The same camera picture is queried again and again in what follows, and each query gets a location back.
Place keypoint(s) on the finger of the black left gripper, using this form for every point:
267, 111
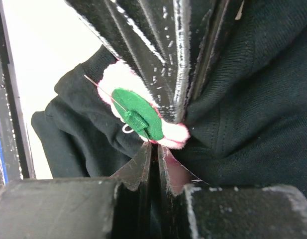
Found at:
214, 22
143, 34

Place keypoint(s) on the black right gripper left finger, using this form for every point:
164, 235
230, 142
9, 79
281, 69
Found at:
114, 207

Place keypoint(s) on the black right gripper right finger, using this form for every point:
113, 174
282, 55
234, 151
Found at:
192, 209

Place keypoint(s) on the pink flower brooch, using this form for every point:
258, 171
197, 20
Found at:
129, 100

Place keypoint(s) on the black garment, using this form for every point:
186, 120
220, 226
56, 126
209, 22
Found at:
249, 125

